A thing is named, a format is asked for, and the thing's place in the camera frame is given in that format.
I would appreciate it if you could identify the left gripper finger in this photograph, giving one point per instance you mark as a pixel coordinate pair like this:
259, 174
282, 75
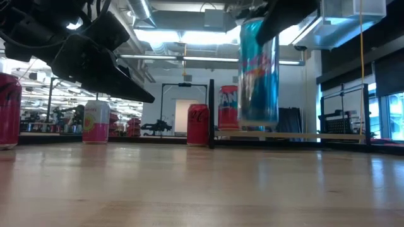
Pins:
107, 30
94, 69

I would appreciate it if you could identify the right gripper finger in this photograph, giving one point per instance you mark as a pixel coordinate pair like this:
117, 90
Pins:
257, 9
284, 15

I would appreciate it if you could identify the white and pink can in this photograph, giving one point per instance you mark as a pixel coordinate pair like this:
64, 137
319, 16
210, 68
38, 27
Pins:
96, 123

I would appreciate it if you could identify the teal slim energy drink can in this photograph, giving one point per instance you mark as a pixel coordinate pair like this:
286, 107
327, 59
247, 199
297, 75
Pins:
255, 94

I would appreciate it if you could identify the magenta red soda can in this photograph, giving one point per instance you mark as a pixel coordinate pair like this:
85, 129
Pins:
9, 113

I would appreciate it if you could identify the red Fanta strawberry can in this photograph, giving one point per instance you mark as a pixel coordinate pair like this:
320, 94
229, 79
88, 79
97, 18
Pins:
228, 113

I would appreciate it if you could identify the red Coke Zero can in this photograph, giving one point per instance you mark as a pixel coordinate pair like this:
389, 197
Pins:
198, 126

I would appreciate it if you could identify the black background robot arm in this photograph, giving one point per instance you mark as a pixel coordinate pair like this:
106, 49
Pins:
158, 126

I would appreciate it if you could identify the wooden shelf board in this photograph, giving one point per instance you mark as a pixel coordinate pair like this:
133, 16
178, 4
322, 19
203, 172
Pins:
300, 136

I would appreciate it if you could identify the bright ceiling strip light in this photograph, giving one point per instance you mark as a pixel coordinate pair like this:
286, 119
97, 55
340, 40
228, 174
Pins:
74, 25

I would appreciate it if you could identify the gray ceiling box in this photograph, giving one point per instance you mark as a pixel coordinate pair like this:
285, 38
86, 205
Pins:
214, 18

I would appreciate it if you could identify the long ceiling light bar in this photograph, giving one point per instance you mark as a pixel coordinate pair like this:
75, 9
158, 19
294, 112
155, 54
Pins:
208, 59

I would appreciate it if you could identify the red background can stack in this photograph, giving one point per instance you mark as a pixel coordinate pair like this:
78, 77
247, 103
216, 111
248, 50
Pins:
134, 126

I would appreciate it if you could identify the bright ceiling light panel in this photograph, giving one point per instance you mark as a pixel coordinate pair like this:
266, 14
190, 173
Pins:
189, 37

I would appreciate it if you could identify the small gray hanging box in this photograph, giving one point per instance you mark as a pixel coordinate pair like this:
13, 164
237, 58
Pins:
187, 78

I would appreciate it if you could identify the white doorway panel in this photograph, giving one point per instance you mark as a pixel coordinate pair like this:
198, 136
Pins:
182, 116

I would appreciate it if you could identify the black background panel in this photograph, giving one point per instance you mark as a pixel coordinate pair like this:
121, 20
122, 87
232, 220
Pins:
289, 121

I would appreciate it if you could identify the black perforated panel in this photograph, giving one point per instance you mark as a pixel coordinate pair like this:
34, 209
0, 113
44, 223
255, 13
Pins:
339, 125

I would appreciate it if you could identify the round silver air duct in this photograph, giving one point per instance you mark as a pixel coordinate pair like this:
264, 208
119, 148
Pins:
140, 8

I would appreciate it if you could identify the black background arch frame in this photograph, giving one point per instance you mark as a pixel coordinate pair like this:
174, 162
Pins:
184, 84
49, 101

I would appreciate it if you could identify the silver ceiling duct box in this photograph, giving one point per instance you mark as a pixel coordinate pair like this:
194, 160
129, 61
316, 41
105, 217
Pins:
341, 22

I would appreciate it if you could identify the black shelf divider post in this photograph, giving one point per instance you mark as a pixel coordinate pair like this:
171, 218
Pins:
211, 119

